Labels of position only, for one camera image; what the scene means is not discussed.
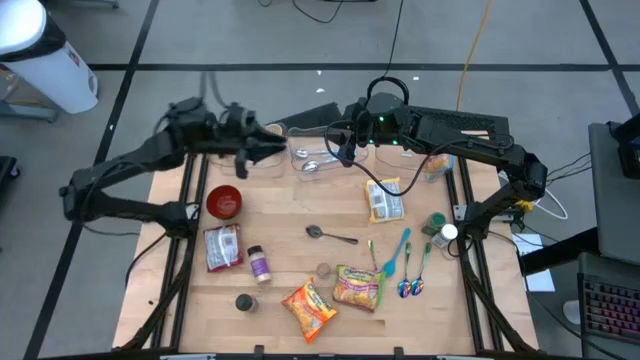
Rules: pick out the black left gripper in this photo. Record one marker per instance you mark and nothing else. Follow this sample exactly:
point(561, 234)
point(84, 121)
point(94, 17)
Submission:
point(237, 125)

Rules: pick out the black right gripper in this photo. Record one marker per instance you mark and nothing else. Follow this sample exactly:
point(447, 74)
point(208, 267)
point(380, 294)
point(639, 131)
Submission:
point(365, 120)

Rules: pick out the yellow ramen noodle packet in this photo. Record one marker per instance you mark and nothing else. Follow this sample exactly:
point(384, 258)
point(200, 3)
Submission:
point(384, 201)

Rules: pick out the dark metal spoon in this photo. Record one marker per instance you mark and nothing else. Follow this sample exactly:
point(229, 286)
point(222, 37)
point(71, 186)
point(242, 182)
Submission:
point(314, 231)

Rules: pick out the red ramen noodle packet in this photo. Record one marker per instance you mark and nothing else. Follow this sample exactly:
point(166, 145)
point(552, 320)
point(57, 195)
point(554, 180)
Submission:
point(223, 247)

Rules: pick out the purple label spice jar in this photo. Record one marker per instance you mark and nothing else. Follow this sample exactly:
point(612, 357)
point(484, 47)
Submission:
point(260, 267)

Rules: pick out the black lid spice jar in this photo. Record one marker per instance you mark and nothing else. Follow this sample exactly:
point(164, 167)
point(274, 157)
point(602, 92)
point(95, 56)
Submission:
point(245, 302)

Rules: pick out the lime chili shrimp ramen packet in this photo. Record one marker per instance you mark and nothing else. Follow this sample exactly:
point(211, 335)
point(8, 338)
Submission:
point(356, 289)

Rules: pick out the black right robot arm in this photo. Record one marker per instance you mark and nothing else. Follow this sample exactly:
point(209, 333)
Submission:
point(475, 145)

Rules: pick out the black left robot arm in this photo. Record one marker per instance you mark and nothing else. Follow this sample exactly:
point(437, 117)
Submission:
point(125, 160)

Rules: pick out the tan lid spice jar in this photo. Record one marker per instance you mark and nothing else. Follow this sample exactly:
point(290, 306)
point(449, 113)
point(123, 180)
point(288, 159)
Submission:
point(275, 130)

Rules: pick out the clear plastic bin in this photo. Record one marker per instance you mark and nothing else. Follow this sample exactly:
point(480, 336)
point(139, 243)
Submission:
point(330, 175)
point(270, 170)
point(395, 172)

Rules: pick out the black flat floor panel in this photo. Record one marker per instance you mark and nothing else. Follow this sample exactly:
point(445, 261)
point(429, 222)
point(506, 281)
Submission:
point(315, 117)

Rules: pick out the red bowl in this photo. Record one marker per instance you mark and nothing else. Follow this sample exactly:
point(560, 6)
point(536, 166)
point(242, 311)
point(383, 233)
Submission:
point(224, 202)

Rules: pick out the black perforated computer case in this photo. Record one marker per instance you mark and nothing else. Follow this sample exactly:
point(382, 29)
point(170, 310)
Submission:
point(480, 122)

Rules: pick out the green lid glass jar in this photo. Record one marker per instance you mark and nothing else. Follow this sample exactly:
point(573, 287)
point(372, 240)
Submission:
point(436, 220)

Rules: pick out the iridescent spoon purple bowl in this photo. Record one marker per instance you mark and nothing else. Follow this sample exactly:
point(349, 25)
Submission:
point(372, 252)

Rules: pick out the cork lid glass jar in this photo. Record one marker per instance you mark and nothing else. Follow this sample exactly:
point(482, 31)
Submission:
point(323, 270)

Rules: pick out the teal plastic spoon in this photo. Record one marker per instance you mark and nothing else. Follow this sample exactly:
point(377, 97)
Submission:
point(389, 269)

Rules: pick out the orange ramen noodle packet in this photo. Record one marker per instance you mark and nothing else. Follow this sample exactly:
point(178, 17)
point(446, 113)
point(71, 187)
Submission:
point(309, 310)

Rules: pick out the iridescent rainbow spoon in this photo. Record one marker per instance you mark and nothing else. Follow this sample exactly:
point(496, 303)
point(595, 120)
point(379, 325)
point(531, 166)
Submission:
point(403, 288)
point(417, 287)

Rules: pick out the black table-edge clamp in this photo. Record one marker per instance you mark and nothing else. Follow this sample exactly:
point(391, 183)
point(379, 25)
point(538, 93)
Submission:
point(258, 351)
point(398, 353)

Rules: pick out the white trash can black liner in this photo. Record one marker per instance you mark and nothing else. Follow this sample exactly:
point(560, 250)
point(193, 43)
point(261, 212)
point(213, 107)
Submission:
point(45, 75)

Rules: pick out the black desk support bar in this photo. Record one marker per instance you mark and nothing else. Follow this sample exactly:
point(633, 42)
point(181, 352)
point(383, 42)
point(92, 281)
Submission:
point(560, 250)

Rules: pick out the white paper sheet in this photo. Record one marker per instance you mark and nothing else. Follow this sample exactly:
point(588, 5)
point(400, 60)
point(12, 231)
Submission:
point(537, 280)

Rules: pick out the grey metal cart base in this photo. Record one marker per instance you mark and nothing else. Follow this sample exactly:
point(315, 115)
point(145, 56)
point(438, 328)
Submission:
point(30, 112)

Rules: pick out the black chair caster base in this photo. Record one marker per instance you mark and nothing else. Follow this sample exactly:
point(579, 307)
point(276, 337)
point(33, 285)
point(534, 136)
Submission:
point(7, 167)

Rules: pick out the black desk device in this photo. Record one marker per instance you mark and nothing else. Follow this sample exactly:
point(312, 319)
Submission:
point(631, 155)

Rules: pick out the white computer mouse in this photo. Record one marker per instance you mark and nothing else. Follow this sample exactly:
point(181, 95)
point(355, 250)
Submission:
point(571, 312)

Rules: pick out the backlit keyboard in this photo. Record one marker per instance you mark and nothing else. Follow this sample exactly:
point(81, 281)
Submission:
point(610, 305)

